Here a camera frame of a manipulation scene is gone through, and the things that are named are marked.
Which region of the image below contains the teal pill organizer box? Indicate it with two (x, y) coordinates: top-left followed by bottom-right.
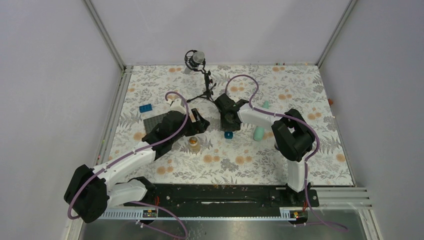
(224, 131), (234, 139)

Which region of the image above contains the amber glass pill bottle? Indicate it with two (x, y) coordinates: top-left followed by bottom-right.
(188, 136), (201, 154)

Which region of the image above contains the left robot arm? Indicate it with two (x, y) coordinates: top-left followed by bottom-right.
(64, 98), (210, 223)

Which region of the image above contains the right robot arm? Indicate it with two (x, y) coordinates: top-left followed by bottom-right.
(214, 93), (318, 206)

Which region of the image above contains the floral table mat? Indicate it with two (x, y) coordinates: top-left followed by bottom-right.
(109, 65), (354, 186)

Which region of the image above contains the mint green tube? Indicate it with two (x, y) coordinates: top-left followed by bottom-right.
(253, 100), (269, 142)

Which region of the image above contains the grey lego baseplate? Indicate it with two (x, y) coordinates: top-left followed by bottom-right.
(143, 113), (167, 134)

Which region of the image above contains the blue lego brick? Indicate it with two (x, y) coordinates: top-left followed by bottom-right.
(138, 103), (153, 113)

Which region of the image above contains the microphone on tripod stand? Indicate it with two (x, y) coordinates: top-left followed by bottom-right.
(184, 49), (223, 115)

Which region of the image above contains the black base frame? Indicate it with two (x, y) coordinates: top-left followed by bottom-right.
(142, 183), (320, 218)

